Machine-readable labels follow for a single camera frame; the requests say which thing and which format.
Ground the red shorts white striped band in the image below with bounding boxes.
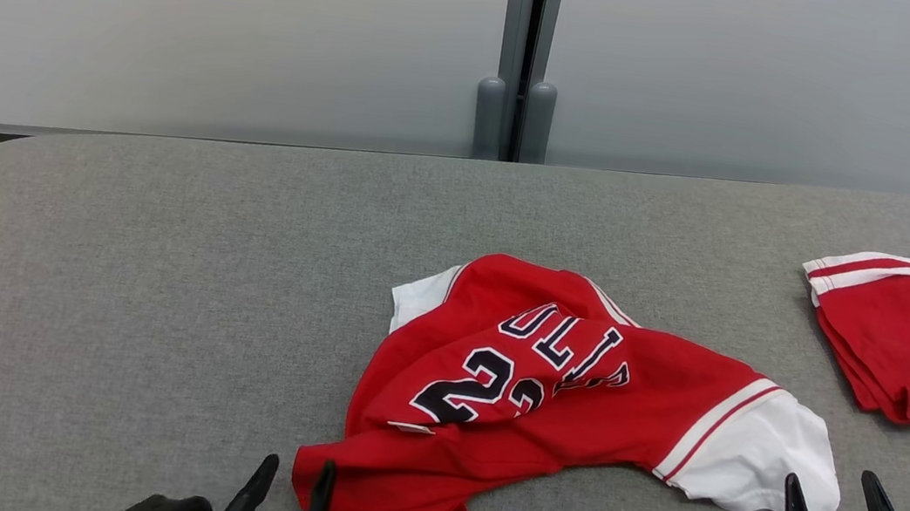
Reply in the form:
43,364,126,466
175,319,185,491
783,242,910,426

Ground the red jersey number 23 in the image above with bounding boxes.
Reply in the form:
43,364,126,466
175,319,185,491
287,229,867,511

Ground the grey fabric upholstered sofa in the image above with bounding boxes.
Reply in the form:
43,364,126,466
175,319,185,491
0,74,910,511

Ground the grey cylindrical post foot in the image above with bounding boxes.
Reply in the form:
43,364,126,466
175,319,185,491
519,79,560,166
469,74,509,161

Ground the grey metal partition post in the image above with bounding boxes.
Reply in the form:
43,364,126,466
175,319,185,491
486,0,567,167

